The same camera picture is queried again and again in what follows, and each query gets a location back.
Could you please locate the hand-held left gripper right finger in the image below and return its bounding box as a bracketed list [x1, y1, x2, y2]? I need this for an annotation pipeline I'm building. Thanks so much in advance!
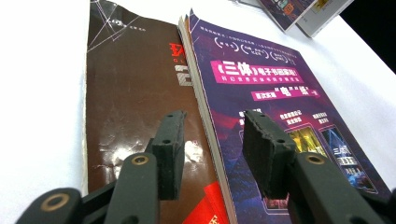
[241, 109, 388, 224]

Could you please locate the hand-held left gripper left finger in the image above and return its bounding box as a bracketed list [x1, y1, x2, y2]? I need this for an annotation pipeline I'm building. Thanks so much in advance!
[104, 109, 188, 224]

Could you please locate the dark brown magazine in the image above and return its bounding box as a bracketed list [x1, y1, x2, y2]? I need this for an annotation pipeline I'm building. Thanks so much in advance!
[81, 0, 232, 224]

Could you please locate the white picture-grid magazine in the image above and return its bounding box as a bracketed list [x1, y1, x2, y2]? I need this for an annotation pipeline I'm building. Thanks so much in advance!
[294, 0, 356, 39]

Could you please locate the white table mat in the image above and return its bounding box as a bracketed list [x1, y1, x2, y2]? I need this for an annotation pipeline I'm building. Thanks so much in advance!
[0, 0, 396, 224]

